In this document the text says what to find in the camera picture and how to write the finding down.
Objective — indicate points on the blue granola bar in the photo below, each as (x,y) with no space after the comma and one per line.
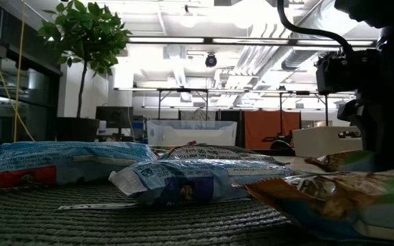
(80,157)
(200,177)

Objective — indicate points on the black office chair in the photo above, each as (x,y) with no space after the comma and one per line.
(280,145)

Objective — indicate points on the orange partition panel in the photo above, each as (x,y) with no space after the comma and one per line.
(258,126)

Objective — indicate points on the black partition panel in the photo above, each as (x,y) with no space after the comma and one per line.
(240,133)

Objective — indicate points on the white translucent plastic bin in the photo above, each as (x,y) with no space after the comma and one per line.
(190,136)

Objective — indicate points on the round pendant lamp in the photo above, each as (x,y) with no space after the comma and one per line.
(188,18)

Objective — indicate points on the clear plastic bin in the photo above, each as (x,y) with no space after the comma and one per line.
(150,135)

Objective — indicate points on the black computer monitor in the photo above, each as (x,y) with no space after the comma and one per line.
(115,116)

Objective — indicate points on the round grey woven mat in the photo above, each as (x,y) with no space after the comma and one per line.
(115,225)

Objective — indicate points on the white bottle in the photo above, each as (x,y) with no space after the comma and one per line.
(102,128)

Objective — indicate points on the white printed label strip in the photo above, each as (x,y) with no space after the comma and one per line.
(98,206)

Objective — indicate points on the potted green plant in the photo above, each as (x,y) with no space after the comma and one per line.
(87,34)

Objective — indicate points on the black background rig frame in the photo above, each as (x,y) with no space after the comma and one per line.
(183,89)
(303,92)

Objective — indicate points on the black aluminium table frame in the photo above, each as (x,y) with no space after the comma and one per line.
(255,152)

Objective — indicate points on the black overhead camera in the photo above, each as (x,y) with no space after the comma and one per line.
(211,61)

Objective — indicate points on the overhead frame crossbar with lights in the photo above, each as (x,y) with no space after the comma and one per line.
(208,40)

